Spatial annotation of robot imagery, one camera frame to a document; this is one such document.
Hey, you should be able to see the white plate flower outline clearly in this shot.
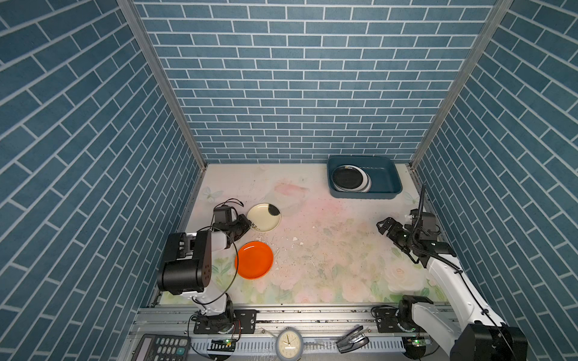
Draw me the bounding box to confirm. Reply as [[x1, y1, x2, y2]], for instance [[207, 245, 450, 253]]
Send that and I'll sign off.
[[332, 165, 373, 194]]

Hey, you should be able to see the aluminium rail base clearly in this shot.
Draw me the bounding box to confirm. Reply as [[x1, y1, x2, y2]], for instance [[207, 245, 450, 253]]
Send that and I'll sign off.
[[119, 304, 449, 360]]

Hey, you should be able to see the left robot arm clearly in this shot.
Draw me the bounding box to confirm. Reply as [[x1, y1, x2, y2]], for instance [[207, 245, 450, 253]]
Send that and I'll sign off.
[[157, 199, 257, 336]]

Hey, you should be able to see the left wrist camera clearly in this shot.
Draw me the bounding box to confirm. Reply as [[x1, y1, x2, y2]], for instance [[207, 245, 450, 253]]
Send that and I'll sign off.
[[214, 205, 236, 218]]

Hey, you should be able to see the black stapler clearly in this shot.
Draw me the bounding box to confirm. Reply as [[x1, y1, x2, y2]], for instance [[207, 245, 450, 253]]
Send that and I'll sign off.
[[336, 325, 370, 353]]

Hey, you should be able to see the white analog clock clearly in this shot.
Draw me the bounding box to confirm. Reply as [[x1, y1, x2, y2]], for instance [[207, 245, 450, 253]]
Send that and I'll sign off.
[[275, 327, 305, 361]]

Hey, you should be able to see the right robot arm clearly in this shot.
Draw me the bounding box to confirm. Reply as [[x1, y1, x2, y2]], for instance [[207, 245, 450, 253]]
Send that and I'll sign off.
[[376, 211, 528, 360]]

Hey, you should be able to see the teal plastic bin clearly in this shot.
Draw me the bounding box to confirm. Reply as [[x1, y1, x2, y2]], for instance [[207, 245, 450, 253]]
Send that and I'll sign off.
[[327, 156, 402, 199]]

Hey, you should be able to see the cream plate with dark spot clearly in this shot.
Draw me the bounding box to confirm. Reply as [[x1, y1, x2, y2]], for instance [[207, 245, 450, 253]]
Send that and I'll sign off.
[[246, 203, 281, 233]]

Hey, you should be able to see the black calculator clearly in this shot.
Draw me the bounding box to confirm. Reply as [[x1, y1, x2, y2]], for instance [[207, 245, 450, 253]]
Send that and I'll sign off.
[[131, 334, 191, 361]]

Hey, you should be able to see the orange plate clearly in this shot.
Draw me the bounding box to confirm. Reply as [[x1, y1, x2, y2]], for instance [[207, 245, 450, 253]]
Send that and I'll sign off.
[[235, 241, 274, 280]]

